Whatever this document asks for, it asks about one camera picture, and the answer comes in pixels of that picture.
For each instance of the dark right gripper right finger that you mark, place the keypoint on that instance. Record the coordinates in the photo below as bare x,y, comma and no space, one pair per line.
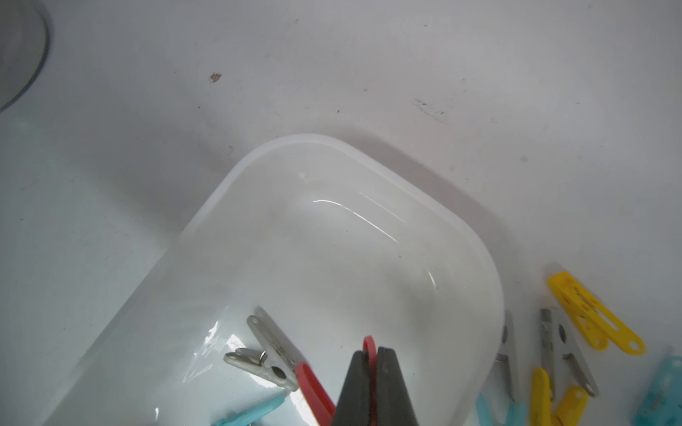
393,404

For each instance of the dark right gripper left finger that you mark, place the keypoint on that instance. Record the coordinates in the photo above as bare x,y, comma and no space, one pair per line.
354,404

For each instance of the grey clothespin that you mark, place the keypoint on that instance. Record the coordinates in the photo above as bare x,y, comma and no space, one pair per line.
560,351
274,361
507,357

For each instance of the teal clothespin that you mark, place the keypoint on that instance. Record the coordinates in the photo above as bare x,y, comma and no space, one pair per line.
516,413
251,415
661,405

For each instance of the white plastic storage box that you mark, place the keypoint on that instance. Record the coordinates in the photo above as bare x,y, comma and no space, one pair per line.
332,246

